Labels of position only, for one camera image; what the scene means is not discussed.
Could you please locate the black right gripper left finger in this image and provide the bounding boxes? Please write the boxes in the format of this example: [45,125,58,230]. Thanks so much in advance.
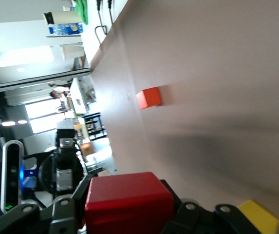
[0,175,94,234]

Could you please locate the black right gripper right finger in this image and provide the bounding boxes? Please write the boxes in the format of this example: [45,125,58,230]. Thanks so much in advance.
[160,179,262,234]

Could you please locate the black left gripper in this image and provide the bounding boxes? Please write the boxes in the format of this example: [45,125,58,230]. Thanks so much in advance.
[53,126,87,198]

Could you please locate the red cube block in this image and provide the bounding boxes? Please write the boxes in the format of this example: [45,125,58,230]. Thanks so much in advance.
[84,172,174,234]

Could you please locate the yellow cube block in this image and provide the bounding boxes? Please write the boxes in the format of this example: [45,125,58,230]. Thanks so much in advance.
[238,199,279,234]

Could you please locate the orange cube block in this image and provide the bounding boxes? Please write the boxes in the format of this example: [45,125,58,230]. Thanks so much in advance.
[136,87,163,110]

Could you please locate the brown cardboard box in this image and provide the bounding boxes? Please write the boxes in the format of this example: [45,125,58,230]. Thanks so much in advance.
[79,142,94,157]

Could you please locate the black shelf rack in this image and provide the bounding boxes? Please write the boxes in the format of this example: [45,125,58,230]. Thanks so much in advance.
[83,112,106,141]

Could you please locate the person in white shirt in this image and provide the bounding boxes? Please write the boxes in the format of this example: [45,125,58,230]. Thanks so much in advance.
[49,88,71,100]

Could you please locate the blue label water bottle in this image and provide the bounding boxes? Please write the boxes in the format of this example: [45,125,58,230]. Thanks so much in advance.
[48,22,84,36]

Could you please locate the white thermos bottle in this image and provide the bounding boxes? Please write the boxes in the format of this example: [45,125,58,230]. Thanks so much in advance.
[42,10,82,25]

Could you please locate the green cloth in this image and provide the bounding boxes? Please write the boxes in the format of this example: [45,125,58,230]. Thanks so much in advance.
[73,0,89,25]

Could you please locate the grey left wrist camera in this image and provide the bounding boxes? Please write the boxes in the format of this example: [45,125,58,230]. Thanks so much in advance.
[0,140,24,215]

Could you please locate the black looped hanging cable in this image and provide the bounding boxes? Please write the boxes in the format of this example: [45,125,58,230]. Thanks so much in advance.
[94,0,109,45]

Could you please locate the black straight hanging cable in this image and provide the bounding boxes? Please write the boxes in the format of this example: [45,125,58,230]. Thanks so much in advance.
[107,0,114,25]

